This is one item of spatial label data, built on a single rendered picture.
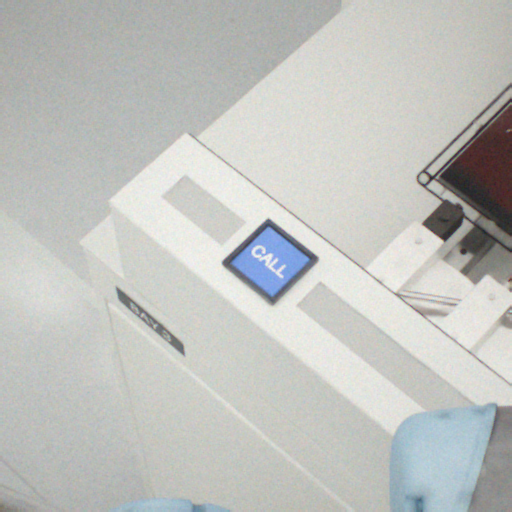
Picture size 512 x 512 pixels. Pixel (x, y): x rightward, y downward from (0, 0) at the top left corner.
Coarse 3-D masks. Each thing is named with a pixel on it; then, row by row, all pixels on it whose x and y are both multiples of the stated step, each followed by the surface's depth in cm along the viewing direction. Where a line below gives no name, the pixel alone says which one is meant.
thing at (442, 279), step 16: (432, 272) 117; (448, 272) 117; (416, 288) 117; (432, 288) 117; (448, 288) 117; (464, 288) 117; (416, 304) 116; (432, 304) 116; (432, 320) 115; (496, 336) 114; (480, 352) 114; (496, 352) 114; (496, 368) 113
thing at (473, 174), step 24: (504, 120) 123; (480, 144) 121; (504, 144) 122; (456, 168) 120; (480, 168) 120; (504, 168) 120; (456, 192) 120; (480, 192) 119; (504, 192) 119; (504, 216) 118
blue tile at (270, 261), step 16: (256, 240) 110; (272, 240) 109; (240, 256) 109; (256, 256) 109; (272, 256) 109; (288, 256) 109; (304, 256) 109; (256, 272) 108; (272, 272) 108; (288, 272) 108; (272, 288) 107
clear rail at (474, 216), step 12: (420, 180) 120; (432, 180) 119; (432, 192) 119; (444, 192) 119; (456, 204) 118; (468, 204) 118; (468, 216) 118; (480, 216) 117; (480, 228) 118; (492, 228) 117; (504, 240) 116
